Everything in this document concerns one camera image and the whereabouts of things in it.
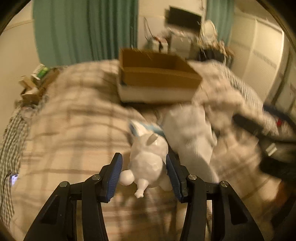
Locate black wall television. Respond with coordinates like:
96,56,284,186
166,6,202,31

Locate green white packet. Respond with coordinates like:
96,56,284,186
31,64,50,80

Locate green window curtain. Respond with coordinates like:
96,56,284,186
33,1,138,67

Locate white unicorn figurine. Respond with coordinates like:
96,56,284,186
119,133,172,198

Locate brown cardboard box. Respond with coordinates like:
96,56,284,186
117,48,203,104

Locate blue tissue pack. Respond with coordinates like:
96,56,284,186
128,120,165,143

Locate smartphone on bed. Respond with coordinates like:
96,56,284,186
10,174,19,186

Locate white lace cloth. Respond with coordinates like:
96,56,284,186
161,105,219,183

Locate small bedside cardboard box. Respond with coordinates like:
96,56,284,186
18,68,60,105

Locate beige plaid blanket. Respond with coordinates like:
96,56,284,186
9,60,279,240

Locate round white vanity mirror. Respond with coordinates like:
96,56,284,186
201,20,217,38

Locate white closet doors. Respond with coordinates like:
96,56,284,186
229,13,285,101

